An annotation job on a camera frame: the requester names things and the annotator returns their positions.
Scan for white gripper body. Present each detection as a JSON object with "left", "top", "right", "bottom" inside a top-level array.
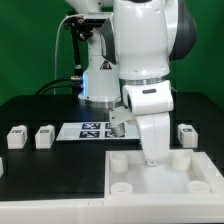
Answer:
[{"left": 109, "top": 106, "right": 136, "bottom": 137}]

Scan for white square tabletop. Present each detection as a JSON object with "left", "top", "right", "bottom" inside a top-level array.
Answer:
[{"left": 104, "top": 150, "right": 224, "bottom": 197}]

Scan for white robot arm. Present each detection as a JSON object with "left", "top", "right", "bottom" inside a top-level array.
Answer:
[{"left": 65, "top": 0, "right": 196, "bottom": 166}]

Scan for AprilTag base sheet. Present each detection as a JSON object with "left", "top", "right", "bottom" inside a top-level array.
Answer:
[{"left": 55, "top": 122, "right": 141, "bottom": 142}]

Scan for white U-shaped obstacle fence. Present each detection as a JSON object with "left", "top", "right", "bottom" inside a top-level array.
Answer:
[{"left": 0, "top": 199, "right": 224, "bottom": 224}]

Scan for white part at left edge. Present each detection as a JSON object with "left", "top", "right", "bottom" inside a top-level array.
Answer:
[{"left": 0, "top": 157, "right": 4, "bottom": 178}]

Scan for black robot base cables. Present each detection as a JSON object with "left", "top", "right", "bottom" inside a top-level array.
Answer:
[{"left": 34, "top": 75, "right": 84, "bottom": 96}]

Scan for camera on black stand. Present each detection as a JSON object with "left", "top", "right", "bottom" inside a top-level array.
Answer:
[{"left": 64, "top": 11, "right": 107, "bottom": 81}]

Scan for grey camera cable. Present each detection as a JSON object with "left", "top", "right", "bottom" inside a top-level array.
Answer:
[{"left": 53, "top": 14, "right": 76, "bottom": 96}]

